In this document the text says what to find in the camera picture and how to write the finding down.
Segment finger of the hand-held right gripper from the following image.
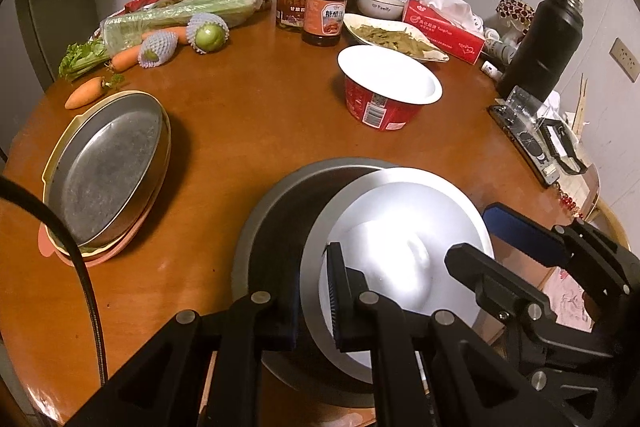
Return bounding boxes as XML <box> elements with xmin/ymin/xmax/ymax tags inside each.
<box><xmin>444</xmin><ymin>243</ymin><xmax>556</xmax><ymax>343</ymax></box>
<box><xmin>482</xmin><ymin>202</ymin><xmax>633</xmax><ymax>298</ymax></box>

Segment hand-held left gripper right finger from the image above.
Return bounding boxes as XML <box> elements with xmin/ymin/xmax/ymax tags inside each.
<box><xmin>324</xmin><ymin>241</ymin><xmax>566</xmax><ymax>427</ymax></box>

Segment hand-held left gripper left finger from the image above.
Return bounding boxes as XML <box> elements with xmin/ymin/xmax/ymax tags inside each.
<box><xmin>65</xmin><ymin>289</ymin><xmax>303</xmax><ymax>427</ymax></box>

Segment large metal bowl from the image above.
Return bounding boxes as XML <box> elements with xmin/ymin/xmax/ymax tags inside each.
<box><xmin>232</xmin><ymin>158</ymin><xmax>401</xmax><ymax>410</ymax></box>

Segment pink plate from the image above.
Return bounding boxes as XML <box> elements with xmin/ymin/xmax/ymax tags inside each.
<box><xmin>37</xmin><ymin>187</ymin><xmax>166</xmax><ymax>264</ymax></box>

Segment round metal pan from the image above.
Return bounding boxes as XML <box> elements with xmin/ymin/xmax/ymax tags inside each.
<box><xmin>47</xmin><ymin>92</ymin><xmax>168</xmax><ymax>249</ymax></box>

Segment pink cloth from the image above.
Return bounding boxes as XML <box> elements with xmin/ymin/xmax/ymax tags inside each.
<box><xmin>542</xmin><ymin>267</ymin><xmax>596</xmax><ymax>333</ymax></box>

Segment black and clear device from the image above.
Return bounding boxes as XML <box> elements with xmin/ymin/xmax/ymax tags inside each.
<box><xmin>487</xmin><ymin>87</ymin><xmax>591</xmax><ymax>188</ymax></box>

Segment white cloth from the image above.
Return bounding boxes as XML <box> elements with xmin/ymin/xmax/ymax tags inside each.
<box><xmin>542</xmin><ymin>89</ymin><xmax>576</xmax><ymax>118</ymax></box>

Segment wooden sticks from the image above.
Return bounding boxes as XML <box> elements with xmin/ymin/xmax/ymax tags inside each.
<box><xmin>572</xmin><ymin>74</ymin><xmax>591</xmax><ymax>142</ymax></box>

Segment black thermos flask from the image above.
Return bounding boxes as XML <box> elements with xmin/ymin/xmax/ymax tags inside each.
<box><xmin>497</xmin><ymin>0</ymin><xmax>585</xmax><ymax>104</ymax></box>

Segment red instant noodle cup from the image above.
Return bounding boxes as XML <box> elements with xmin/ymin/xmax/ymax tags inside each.
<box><xmin>337</xmin><ymin>45</ymin><xmax>444</xmax><ymax>129</ymax></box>

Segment red tissue box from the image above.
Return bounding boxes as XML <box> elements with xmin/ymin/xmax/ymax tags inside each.
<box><xmin>401</xmin><ymin>0</ymin><xmax>487</xmax><ymax>65</ymax></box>

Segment beaded ornament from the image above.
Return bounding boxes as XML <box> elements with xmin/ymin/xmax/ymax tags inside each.
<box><xmin>496</xmin><ymin>0</ymin><xmax>536</xmax><ymax>25</ymax></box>

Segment white dish of vegetables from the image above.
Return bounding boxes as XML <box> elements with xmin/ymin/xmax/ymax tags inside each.
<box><xmin>342</xmin><ymin>13</ymin><xmax>451</xmax><ymax>64</ymax></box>

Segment white ceramic bowl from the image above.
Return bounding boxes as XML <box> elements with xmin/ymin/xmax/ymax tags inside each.
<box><xmin>356</xmin><ymin>0</ymin><xmax>406</xmax><ymax>20</ymax></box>

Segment brown sauce bottle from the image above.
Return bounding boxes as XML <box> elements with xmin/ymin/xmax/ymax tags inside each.
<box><xmin>301</xmin><ymin>0</ymin><xmax>349</xmax><ymax>48</ymax></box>

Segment green fruit in foam net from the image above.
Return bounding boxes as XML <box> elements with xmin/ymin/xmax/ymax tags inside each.
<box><xmin>137</xmin><ymin>32</ymin><xmax>179</xmax><ymax>70</ymax></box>
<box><xmin>186</xmin><ymin>13</ymin><xmax>231</xmax><ymax>55</ymax></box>

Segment pickle jar with yellow lid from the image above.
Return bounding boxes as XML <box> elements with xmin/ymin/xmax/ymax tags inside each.
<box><xmin>276</xmin><ymin>0</ymin><xmax>317</xmax><ymax>32</ymax></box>

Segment carrot with green top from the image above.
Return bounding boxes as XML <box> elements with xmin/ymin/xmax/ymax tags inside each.
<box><xmin>65</xmin><ymin>74</ymin><xmax>126</xmax><ymax>110</ymax></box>

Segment celery in plastic bag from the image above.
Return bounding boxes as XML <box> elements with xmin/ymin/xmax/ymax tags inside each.
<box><xmin>57</xmin><ymin>0</ymin><xmax>271</xmax><ymax>82</ymax></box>

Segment red bead string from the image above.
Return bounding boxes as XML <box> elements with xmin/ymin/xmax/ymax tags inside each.
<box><xmin>552</xmin><ymin>184</ymin><xmax>586</xmax><ymax>220</ymax></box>

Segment wall socket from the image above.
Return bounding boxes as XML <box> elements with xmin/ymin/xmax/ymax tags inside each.
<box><xmin>609</xmin><ymin>38</ymin><xmax>640</xmax><ymax>82</ymax></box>

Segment black cable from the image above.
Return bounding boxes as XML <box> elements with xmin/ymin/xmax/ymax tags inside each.
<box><xmin>0</xmin><ymin>174</ymin><xmax>110</xmax><ymax>388</ymax></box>

